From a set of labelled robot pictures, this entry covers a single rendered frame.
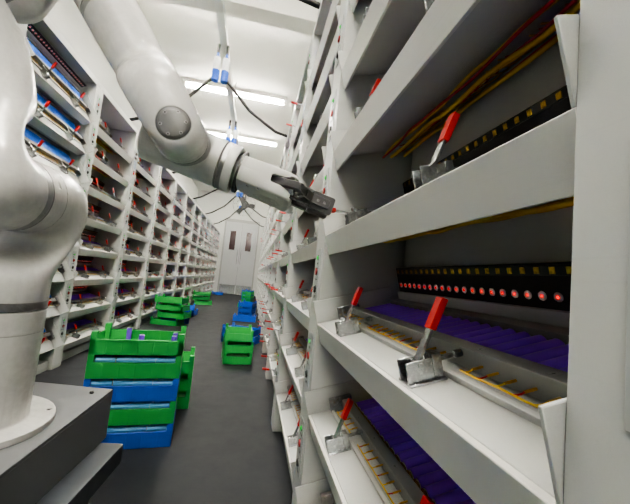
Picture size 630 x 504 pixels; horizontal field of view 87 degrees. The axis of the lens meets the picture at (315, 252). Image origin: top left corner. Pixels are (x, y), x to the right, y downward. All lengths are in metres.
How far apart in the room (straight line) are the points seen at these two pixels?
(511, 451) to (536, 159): 0.18
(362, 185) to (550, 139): 0.61
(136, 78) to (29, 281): 0.35
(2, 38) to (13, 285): 0.38
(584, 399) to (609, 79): 0.15
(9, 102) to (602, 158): 0.70
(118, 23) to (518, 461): 0.72
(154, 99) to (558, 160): 0.47
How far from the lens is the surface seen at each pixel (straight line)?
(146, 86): 0.56
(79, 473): 0.80
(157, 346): 1.37
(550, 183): 0.24
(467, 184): 0.29
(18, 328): 0.68
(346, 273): 0.78
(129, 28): 0.69
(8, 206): 0.62
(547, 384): 0.32
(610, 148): 0.21
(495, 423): 0.30
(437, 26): 0.44
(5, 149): 0.63
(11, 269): 0.67
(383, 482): 0.59
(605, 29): 0.24
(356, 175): 0.82
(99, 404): 0.83
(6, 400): 0.71
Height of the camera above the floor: 0.65
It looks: 5 degrees up
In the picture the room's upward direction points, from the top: 6 degrees clockwise
